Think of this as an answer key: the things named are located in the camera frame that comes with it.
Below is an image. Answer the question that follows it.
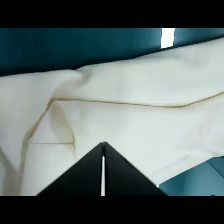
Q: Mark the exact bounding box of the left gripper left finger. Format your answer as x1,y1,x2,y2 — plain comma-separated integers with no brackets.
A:
37,141,104,197

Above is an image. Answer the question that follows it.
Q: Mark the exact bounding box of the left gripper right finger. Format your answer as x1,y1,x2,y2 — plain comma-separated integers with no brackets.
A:
102,141,167,197

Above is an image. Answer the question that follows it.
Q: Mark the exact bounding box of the white shirt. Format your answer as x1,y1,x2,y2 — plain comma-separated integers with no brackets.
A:
0,36,224,197

